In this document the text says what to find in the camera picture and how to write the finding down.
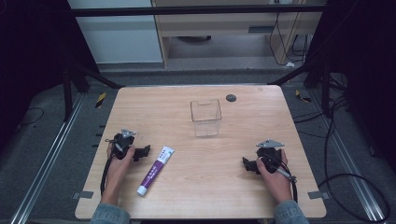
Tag black metal stand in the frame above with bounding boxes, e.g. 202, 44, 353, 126
267, 57, 333, 119
60, 60, 124, 123

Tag light wooden desk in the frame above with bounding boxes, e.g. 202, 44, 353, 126
150, 0, 329, 68

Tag black hanging desk cables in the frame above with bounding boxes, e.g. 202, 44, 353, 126
268, 11, 309, 67

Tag right hand-held gripper cable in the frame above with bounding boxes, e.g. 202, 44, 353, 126
269, 153, 299, 204

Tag thin black floor cable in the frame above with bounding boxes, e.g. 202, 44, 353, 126
292, 94, 351, 140
18, 106, 46, 128

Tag person's left hand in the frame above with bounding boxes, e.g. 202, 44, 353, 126
106, 145, 136, 182

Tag grey metal table bracket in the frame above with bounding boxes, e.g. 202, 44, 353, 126
307, 189, 330, 201
72, 189, 94, 201

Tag aluminium floor rail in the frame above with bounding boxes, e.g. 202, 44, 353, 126
310, 89, 389, 224
9, 92, 87, 224

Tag thick black floor cable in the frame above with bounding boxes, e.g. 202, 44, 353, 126
317, 98, 391, 223

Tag left hand-held gripper cable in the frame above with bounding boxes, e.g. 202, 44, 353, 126
99, 138, 124, 197

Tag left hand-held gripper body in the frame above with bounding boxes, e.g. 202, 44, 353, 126
106, 127, 140, 161

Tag person's right hand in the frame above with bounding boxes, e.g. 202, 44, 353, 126
255, 148, 293, 193

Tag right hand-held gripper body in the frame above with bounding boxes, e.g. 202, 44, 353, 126
255, 138, 286, 175

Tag hand-held gripper cable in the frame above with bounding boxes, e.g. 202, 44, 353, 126
99, 138, 124, 197
269, 153, 299, 204

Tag white cabinet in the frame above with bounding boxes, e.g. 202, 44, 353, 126
66, 0, 164, 65

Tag black horizontal crossbar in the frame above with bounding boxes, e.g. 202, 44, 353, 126
68, 4, 327, 18

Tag black curtain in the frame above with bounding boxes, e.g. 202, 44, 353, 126
305, 0, 396, 174
0, 0, 101, 152

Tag yellow and black tape strip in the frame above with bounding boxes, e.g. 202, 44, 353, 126
294, 89, 313, 104
94, 91, 107, 109

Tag white and purple toothpaste tube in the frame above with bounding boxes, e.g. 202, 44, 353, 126
136, 145, 176, 197

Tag clear plastic container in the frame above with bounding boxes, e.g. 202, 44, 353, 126
190, 98, 223, 138

